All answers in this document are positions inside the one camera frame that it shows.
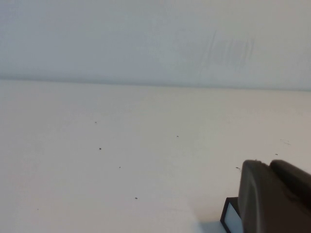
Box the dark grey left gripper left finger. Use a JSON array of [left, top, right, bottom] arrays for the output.
[[238, 159, 311, 233]]

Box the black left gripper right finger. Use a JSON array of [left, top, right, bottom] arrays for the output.
[[270, 159, 311, 210]]

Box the black printed glasses case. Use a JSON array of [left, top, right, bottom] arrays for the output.
[[220, 197, 244, 230]]

